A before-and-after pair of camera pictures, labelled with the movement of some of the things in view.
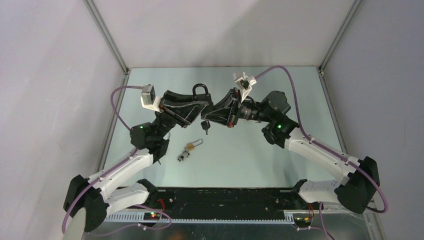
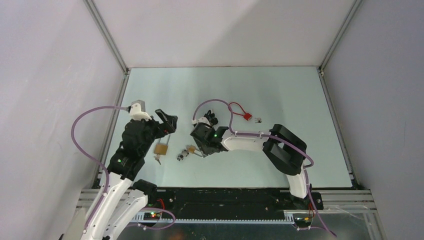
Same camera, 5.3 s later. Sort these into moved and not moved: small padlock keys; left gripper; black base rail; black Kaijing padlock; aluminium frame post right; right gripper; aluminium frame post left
Moved: right gripper; left gripper; black Kaijing padlock
Not moved: aluminium frame post right; small padlock keys; aluminium frame post left; black base rail
